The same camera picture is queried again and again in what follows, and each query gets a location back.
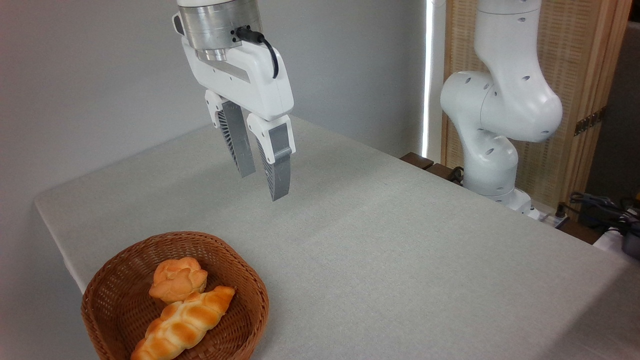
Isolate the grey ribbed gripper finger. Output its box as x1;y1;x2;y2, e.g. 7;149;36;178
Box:
204;89;257;179
246;114;297;202

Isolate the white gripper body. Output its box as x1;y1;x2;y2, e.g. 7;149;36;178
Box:
181;38;295;122

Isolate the round knotted bread roll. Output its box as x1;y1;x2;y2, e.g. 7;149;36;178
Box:
149;257;209;304

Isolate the long braided bread loaf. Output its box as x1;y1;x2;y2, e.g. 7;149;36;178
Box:
130;285;236;360

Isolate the grey tablecloth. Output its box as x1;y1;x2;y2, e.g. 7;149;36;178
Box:
34;116;640;360

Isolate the brown woven wicker basket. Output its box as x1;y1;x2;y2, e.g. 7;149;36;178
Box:
81;231;270;360

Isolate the dark metal screen hinge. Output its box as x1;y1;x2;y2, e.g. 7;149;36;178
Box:
573;107;607;137

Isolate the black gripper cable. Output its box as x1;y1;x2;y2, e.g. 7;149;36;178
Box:
231;26;280;80

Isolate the black cable bundle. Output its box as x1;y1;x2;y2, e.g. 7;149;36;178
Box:
569;192;640;227

